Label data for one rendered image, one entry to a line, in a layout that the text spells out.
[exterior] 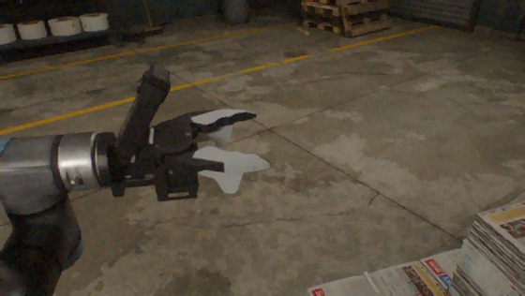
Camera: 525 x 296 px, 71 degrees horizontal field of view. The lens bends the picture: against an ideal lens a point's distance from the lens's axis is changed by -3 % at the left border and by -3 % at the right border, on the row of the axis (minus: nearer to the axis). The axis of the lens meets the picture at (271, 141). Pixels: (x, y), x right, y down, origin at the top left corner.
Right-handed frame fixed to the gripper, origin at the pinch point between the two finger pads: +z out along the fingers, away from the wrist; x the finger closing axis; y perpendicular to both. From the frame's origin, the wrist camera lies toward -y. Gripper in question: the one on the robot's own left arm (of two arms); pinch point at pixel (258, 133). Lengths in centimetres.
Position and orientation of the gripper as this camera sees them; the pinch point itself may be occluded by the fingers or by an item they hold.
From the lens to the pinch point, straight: 50.3
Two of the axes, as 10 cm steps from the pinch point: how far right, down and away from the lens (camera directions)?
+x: 1.9, 5.9, -7.9
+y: -0.3, 8.0, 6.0
